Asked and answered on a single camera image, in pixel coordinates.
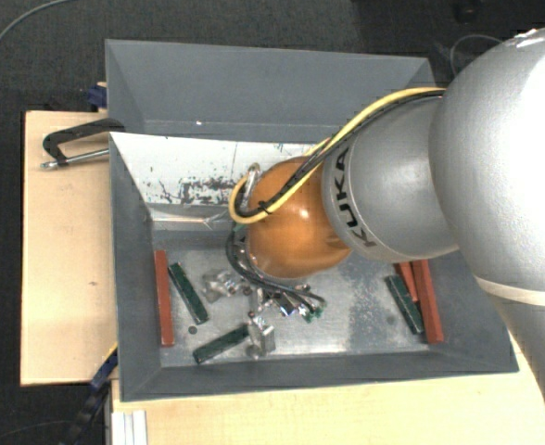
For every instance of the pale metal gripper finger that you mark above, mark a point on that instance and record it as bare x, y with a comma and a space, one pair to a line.
264, 339
219, 285

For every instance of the dark green flat block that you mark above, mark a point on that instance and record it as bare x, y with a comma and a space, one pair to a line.
406, 305
188, 294
220, 344

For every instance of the red-brown flat block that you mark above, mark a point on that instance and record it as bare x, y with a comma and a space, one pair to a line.
164, 299
430, 308
407, 282

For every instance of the pale wood board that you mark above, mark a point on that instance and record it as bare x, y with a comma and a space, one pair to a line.
64, 248

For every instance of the grey metal bin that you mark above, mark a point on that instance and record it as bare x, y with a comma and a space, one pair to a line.
254, 91

